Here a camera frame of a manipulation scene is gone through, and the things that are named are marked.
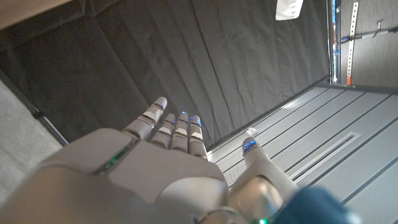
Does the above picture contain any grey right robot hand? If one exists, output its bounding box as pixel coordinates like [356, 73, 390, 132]
[0, 96, 300, 224]

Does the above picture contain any grey metal wall rod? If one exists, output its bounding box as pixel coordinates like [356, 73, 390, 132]
[340, 26, 398, 43]

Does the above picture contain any blue right wrist plug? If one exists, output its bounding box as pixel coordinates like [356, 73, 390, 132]
[269, 185, 364, 224]

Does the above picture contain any white tissue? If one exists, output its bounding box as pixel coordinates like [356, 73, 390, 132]
[275, 0, 305, 21]

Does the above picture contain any black backdrop stand pole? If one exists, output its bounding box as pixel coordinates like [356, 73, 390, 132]
[0, 70, 69, 147]

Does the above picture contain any linear ceiling air slot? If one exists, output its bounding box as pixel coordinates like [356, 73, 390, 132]
[289, 132, 361, 184]

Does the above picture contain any black curtain backdrop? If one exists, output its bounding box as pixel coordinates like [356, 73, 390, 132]
[0, 0, 332, 150]

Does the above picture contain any white slotted rail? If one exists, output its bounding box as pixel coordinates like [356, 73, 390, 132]
[346, 1, 360, 86]

